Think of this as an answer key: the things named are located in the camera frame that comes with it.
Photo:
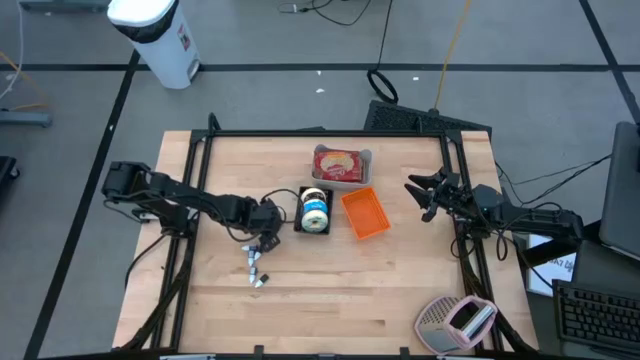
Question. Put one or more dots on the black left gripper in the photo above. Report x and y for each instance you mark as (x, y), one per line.
(265, 217)

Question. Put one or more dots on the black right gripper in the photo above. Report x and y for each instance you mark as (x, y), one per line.
(452, 197)

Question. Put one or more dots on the teal frosted donut tape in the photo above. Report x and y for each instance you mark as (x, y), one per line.
(306, 221)

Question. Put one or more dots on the blue frosted donut tape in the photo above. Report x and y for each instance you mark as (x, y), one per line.
(315, 206)

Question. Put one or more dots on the red snack package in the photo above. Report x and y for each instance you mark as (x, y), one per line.
(340, 166)

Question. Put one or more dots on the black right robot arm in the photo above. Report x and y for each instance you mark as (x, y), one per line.
(540, 220)

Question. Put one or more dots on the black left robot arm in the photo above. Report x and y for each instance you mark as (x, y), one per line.
(175, 192)

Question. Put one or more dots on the black marker with white end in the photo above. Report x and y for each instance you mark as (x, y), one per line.
(253, 274)

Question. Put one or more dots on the black plastic basket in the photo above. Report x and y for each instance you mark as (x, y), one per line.
(298, 220)

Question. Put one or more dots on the orange plastic basket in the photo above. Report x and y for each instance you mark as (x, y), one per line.
(365, 215)

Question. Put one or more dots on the black perforated panel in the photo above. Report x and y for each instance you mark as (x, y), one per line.
(400, 117)

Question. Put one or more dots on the white plastic bin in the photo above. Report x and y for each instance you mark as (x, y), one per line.
(345, 185)

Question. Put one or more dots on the pink mesh desk organizer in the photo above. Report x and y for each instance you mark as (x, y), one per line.
(435, 320)

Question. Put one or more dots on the white paper sheet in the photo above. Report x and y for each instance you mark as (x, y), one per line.
(550, 272)

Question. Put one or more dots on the black keyboard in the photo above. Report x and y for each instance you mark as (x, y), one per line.
(595, 315)

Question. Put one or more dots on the white trash can black liner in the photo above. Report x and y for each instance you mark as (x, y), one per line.
(160, 50)

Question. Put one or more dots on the black chair base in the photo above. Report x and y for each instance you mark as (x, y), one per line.
(6, 170)

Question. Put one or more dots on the grey metal bar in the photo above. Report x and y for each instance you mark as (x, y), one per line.
(25, 118)
(60, 5)

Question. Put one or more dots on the black metal table frame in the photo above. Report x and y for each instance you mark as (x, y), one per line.
(325, 133)

